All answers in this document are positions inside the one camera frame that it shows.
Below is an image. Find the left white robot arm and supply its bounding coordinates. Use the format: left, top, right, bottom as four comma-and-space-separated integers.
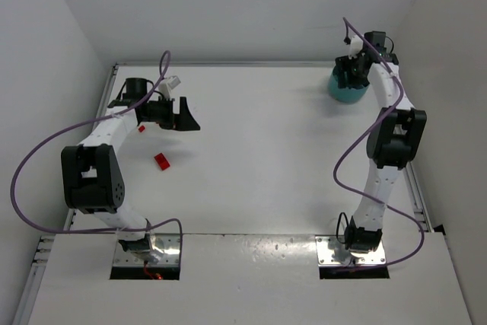
61, 76, 201, 263

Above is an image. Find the red round lego plate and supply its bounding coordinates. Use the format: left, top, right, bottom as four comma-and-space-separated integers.
154, 153, 170, 171

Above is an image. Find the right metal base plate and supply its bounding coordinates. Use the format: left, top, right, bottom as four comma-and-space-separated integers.
315, 235, 386, 268

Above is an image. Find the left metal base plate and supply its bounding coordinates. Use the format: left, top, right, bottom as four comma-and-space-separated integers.
113, 234, 181, 268

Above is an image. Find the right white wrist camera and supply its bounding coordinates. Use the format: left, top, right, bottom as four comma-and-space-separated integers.
344, 35, 364, 59

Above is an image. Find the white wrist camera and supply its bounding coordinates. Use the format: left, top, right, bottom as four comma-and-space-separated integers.
344, 35, 364, 59
158, 75, 181, 100

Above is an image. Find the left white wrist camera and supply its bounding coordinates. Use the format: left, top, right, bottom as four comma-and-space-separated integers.
158, 75, 181, 100

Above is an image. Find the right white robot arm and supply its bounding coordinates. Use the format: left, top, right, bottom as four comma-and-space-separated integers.
333, 31, 427, 253

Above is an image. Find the teal divided round container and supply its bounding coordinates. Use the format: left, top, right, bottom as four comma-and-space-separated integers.
327, 66, 368, 104

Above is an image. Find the metal base plate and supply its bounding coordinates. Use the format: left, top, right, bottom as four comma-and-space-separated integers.
315, 235, 386, 268
113, 234, 181, 268

